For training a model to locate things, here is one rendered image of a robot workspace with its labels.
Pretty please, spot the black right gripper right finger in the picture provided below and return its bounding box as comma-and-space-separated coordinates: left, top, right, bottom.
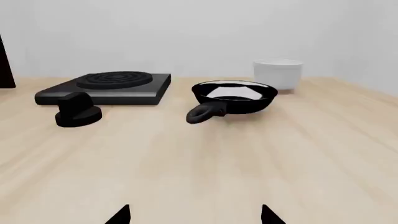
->
261, 203, 287, 224

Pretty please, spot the dark cabinet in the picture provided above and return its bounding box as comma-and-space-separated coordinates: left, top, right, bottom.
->
0, 34, 17, 90

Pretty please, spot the white bowl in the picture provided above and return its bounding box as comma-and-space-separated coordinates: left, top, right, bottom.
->
252, 58, 303, 91

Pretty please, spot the black frying pan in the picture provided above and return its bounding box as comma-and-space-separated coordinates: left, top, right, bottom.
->
186, 80, 279, 125

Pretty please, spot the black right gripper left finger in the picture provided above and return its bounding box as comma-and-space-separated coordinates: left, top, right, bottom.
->
104, 203, 131, 224

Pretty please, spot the black stove knob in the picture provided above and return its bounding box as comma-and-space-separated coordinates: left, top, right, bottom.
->
55, 91, 103, 128

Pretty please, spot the black stove plate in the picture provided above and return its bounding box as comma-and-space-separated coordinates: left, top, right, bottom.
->
34, 71, 172, 106

